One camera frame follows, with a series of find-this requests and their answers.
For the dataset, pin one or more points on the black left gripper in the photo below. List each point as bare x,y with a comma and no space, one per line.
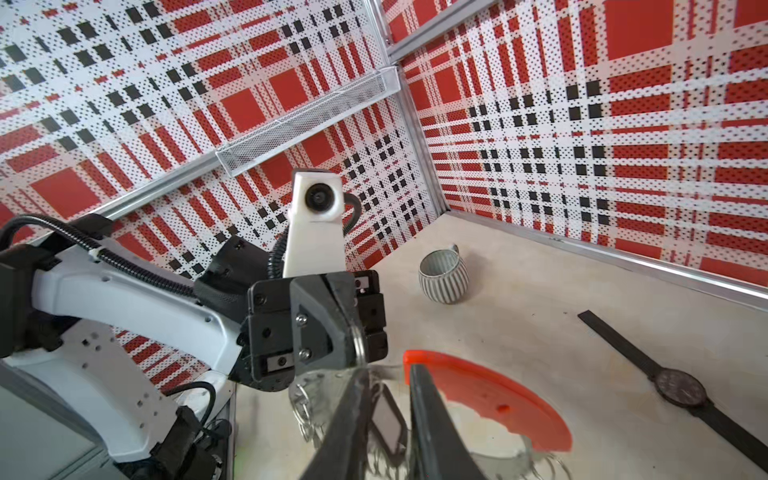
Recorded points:
297,325

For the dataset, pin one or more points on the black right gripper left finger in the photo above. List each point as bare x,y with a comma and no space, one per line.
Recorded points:
343,453

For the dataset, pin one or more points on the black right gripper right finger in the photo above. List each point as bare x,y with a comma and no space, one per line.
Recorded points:
437,449

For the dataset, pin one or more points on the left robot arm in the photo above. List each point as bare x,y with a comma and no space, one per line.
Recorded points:
72,300

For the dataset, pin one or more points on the grey ribbed round object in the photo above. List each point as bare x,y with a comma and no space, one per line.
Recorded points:
443,276

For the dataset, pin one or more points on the black wrist watch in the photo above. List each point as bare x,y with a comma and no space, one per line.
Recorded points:
682,390

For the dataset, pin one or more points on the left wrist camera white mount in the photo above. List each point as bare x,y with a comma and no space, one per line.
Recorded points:
315,241

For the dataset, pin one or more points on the white wire mesh basket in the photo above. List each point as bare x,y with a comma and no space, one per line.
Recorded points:
291,129

